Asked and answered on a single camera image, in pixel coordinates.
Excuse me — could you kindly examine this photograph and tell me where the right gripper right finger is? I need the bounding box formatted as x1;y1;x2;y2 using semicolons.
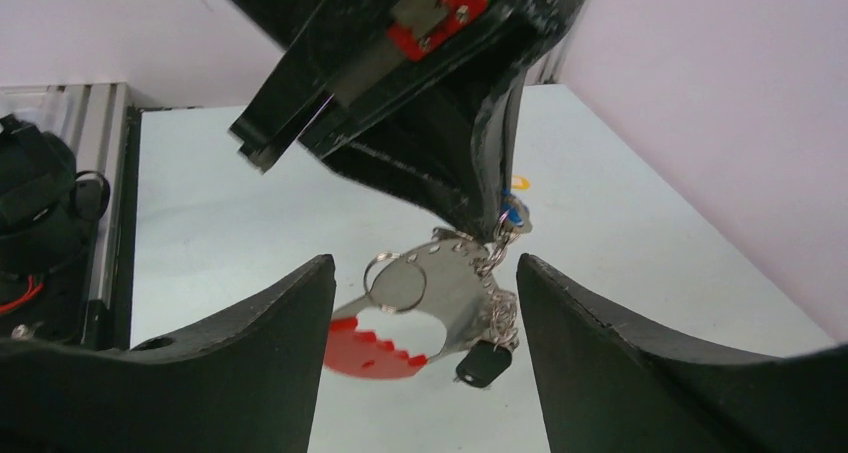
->
517;254;847;452

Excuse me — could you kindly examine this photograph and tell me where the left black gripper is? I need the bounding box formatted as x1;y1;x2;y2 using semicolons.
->
230;0;585;241

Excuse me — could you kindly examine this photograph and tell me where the black-tagged key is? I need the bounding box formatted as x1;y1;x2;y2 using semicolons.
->
455;340;513;389

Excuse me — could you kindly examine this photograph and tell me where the red-handled metal key holder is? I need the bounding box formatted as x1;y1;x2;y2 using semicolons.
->
323;227;519;381

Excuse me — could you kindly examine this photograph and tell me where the blue-tagged key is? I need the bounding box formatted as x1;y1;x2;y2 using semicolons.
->
501;190;533;234

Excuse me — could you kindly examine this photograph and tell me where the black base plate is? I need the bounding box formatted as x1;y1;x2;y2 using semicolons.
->
0;105;143;352

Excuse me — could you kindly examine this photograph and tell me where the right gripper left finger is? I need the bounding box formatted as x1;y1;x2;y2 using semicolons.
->
1;254;336;452

